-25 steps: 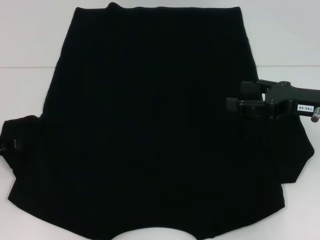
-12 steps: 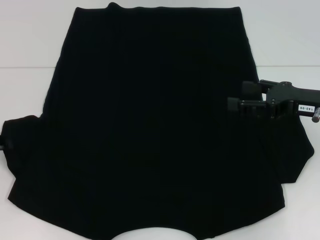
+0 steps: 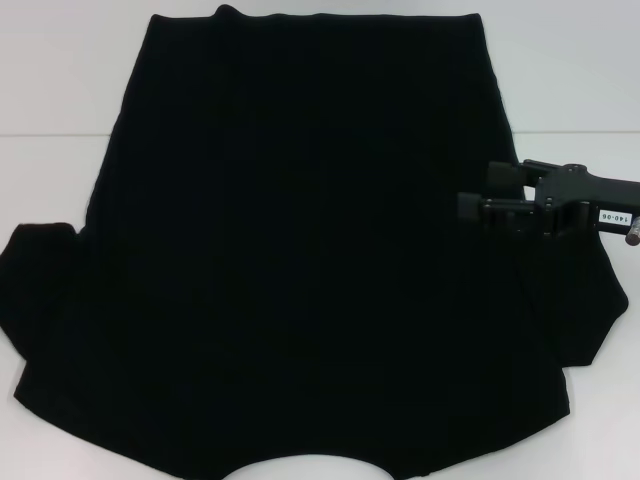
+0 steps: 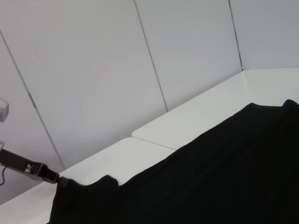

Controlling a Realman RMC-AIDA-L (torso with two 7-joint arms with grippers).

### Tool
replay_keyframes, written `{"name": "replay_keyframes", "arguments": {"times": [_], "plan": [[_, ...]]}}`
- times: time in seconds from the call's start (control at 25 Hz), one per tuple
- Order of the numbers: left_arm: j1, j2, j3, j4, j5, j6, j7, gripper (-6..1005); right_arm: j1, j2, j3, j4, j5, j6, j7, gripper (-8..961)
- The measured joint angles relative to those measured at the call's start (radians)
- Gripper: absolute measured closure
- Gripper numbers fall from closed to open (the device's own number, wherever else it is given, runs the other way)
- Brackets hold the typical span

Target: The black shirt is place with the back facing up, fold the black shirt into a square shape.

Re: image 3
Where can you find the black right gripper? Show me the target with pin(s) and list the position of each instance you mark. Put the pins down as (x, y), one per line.
(565, 187)

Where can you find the black t-shirt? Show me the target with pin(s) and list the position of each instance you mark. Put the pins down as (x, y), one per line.
(300, 225)

